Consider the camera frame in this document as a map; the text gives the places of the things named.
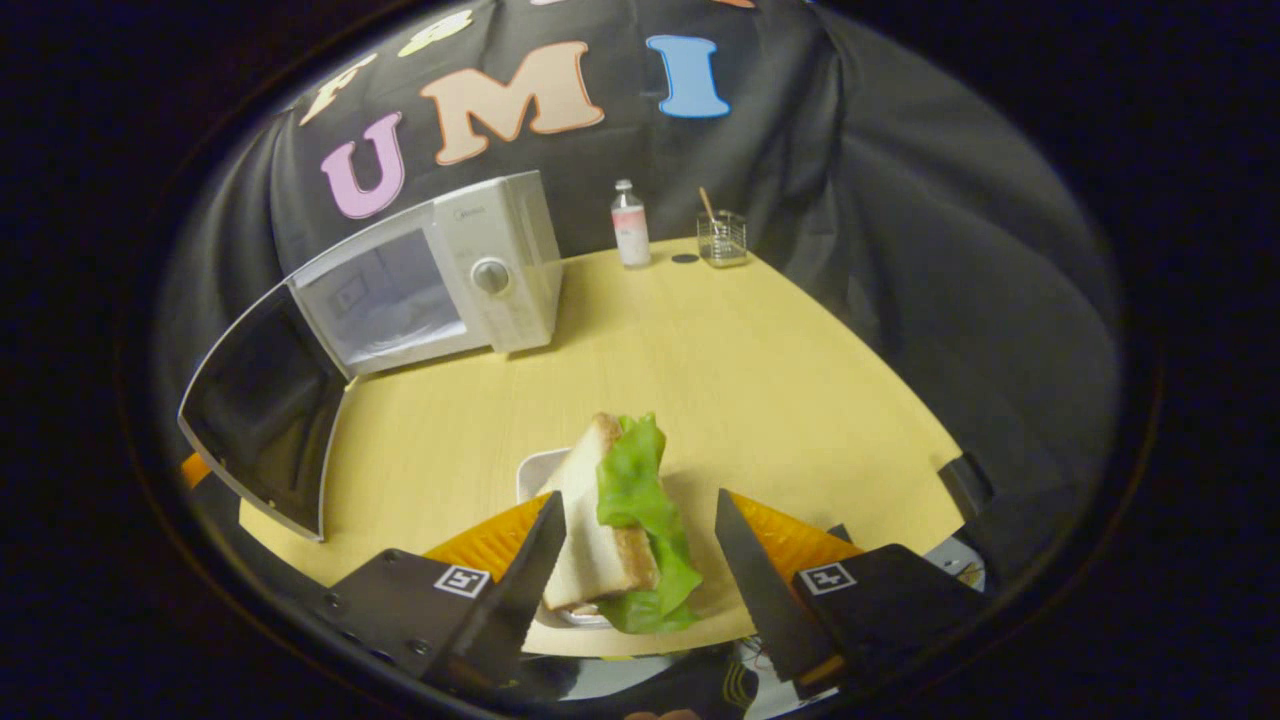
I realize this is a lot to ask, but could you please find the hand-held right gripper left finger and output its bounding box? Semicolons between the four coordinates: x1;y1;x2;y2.
325;490;568;691

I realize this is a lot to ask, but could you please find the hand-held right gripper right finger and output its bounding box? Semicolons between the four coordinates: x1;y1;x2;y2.
714;488;991;699

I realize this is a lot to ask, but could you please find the lettuce sandwich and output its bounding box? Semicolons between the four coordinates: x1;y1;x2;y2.
542;412;704;635

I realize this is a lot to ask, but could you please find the white microwave oven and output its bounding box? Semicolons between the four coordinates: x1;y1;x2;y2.
178;170;564;542

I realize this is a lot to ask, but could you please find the white rectangular plate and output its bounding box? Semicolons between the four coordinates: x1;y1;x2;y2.
516;447;621;631

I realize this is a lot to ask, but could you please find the black table clamp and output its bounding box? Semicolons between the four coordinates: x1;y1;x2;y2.
938;452;999;523

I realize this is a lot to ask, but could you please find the clear glass jar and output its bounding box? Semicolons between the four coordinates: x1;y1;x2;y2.
697;210;750;269

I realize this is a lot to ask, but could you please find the small bottle with pink label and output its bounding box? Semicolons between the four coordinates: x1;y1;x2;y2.
611;179;652;269

